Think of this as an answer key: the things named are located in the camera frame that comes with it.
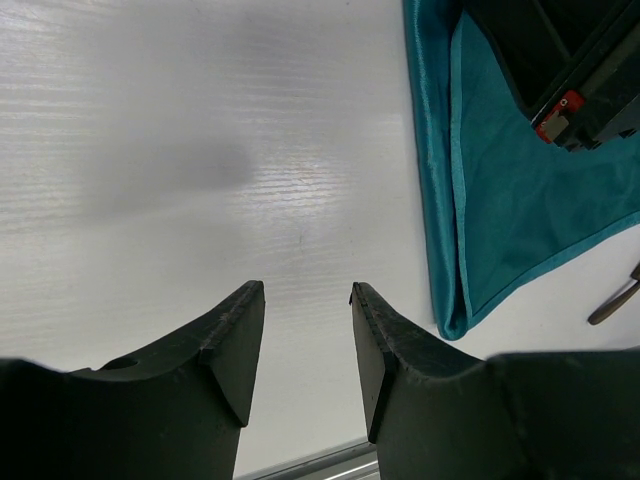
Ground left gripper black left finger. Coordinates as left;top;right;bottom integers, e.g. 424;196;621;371
1;281;265;479

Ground teal cloth napkin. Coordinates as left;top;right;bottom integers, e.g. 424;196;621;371
403;1;639;340

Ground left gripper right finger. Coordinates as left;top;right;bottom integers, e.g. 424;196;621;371
350;283;639;479

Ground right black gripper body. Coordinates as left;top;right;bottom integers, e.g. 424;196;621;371
464;0;639;152

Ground brown wooden spoon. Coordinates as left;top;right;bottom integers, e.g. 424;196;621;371
587;265;640;326

